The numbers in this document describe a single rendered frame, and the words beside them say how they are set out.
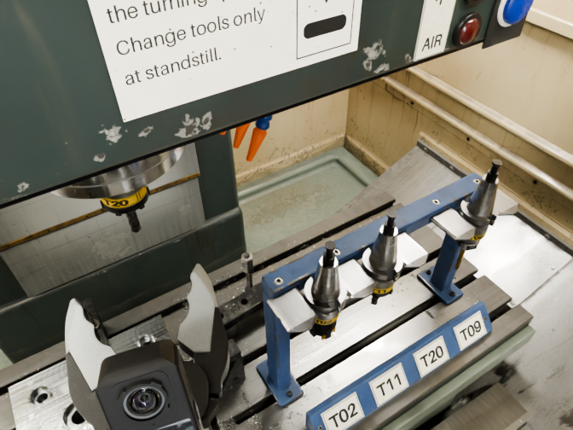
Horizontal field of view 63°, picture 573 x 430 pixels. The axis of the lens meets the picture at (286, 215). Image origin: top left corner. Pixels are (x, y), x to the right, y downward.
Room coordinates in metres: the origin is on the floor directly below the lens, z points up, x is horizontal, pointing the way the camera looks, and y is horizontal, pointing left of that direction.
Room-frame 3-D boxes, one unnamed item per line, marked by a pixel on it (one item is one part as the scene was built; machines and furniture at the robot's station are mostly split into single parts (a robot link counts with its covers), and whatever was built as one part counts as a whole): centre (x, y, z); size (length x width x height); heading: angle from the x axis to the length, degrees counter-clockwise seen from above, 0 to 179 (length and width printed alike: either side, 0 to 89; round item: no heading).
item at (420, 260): (0.51, -0.20, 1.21); 0.07 x 0.05 x 0.01; 31
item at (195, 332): (0.22, 0.07, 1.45); 0.09 x 0.03 x 0.06; 176
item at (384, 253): (0.48, -0.15, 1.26); 0.04 x 0.04 x 0.07
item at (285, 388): (0.44, 0.02, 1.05); 0.10 x 0.05 x 0.30; 31
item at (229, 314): (0.60, 0.07, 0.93); 0.26 x 0.05 x 0.06; 126
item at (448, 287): (0.67, -0.36, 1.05); 0.10 x 0.05 x 0.30; 31
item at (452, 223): (0.56, -0.29, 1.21); 0.07 x 0.05 x 0.01; 31
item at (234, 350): (0.42, 0.15, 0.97); 0.13 x 0.03 x 0.15; 121
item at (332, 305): (0.42, -0.06, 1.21); 0.06 x 0.06 x 0.03
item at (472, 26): (0.34, -0.14, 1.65); 0.02 x 0.01 x 0.02; 121
